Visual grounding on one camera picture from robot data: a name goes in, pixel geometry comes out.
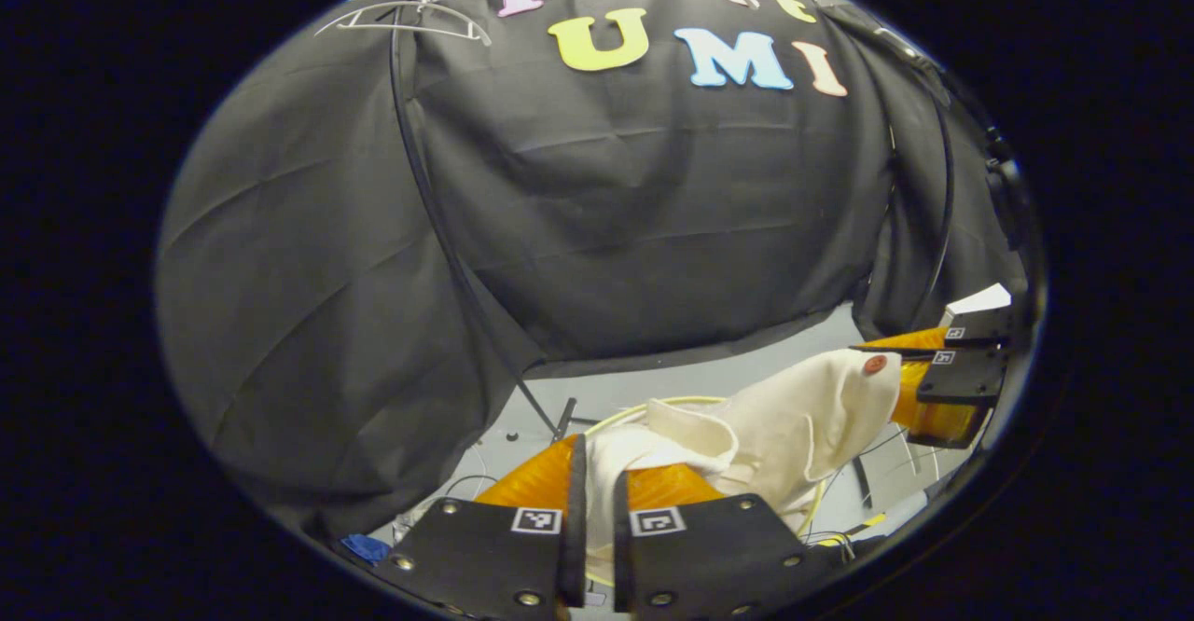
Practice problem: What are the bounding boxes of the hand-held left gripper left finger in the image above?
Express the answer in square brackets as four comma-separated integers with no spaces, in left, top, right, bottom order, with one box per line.
[373,433,590,621]

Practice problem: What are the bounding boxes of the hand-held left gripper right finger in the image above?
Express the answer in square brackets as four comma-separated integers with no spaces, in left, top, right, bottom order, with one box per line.
[611,462,845,621]

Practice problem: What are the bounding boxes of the cream button shirt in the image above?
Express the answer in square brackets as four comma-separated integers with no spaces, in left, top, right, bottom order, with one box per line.
[583,349,904,585]

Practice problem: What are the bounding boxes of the white plastic clothes hanger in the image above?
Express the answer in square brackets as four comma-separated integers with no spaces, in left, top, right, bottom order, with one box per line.
[315,0,493,47]

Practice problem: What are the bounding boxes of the white box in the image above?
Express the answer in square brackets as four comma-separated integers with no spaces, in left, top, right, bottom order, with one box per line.
[940,283,1014,325]

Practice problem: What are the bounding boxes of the blue cloth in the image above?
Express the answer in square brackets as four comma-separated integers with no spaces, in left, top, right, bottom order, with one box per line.
[340,534,393,564]

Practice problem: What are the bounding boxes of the black backdrop cloth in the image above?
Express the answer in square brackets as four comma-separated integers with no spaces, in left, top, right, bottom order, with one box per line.
[154,0,1036,538]

